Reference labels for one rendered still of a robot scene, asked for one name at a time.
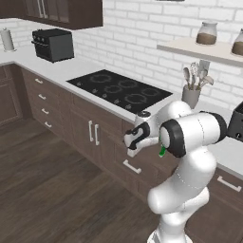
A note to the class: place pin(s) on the black toaster oven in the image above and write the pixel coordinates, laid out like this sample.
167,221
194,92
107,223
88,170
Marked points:
58,46

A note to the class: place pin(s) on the dark brown corner cupboard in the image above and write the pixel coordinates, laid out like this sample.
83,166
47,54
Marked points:
9,101

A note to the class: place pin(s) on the glass jar with brown filling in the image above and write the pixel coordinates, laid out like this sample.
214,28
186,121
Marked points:
206,33
238,44

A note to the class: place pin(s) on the grey spoon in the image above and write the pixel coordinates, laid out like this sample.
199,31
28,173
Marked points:
186,76

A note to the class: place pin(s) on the white paper towel roll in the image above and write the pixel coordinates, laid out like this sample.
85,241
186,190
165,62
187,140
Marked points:
7,39

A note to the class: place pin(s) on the dark brown drawer front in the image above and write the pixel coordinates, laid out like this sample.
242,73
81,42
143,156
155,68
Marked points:
228,199
52,106
148,172
55,133
50,91
54,120

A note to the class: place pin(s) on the pale wall shelf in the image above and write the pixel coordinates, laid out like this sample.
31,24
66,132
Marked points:
202,49

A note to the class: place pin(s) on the grey utensil pot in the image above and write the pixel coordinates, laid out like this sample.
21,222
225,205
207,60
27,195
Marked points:
190,97

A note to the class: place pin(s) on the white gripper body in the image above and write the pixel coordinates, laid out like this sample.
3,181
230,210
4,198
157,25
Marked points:
140,148

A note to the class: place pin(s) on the dark brown wall cupboard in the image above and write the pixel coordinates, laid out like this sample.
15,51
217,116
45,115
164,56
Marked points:
79,14

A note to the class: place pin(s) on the black hob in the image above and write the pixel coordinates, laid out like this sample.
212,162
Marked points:
120,90

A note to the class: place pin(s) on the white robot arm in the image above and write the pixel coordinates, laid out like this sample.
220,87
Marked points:
186,177

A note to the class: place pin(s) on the grey whisk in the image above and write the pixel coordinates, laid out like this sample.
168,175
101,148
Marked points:
194,70

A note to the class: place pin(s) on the black toaster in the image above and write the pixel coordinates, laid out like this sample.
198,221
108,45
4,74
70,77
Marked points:
236,123

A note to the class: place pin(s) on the dark brown cupboard door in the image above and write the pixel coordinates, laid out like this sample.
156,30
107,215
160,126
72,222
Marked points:
103,148
80,133

